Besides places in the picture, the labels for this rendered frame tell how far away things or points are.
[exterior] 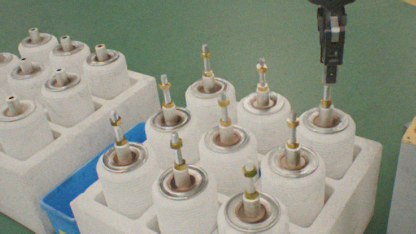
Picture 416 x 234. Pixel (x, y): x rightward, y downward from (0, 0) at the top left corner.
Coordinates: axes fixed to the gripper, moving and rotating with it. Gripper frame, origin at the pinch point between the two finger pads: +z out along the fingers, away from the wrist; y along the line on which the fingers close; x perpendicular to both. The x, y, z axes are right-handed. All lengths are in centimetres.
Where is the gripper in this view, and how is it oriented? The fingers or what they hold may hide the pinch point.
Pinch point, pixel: (329, 65)
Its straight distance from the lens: 74.7
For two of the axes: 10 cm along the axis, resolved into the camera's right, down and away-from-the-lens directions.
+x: -9.8, 0.1, 1.8
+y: 1.4, -5.7, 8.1
